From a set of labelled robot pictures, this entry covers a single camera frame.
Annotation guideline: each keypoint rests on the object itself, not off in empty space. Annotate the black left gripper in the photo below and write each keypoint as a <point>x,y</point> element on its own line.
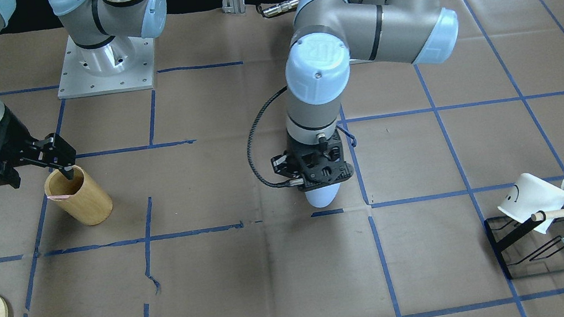
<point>281,165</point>

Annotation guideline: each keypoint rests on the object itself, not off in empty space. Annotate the bamboo chopstick holder cup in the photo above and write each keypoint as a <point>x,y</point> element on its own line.
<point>90,204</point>

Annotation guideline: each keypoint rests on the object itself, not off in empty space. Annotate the light blue plastic cup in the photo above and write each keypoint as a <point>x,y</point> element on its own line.
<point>323,196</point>

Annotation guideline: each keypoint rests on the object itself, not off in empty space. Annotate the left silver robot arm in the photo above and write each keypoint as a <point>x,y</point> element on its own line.
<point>328,35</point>

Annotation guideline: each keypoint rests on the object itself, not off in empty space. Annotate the white smiley mug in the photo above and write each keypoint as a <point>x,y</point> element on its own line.
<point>528,195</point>

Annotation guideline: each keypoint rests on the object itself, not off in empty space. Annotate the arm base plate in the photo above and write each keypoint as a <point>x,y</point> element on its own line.
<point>125,64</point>

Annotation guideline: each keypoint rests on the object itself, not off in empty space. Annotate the black wire mug rack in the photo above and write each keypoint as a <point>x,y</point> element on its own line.
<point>521,251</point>

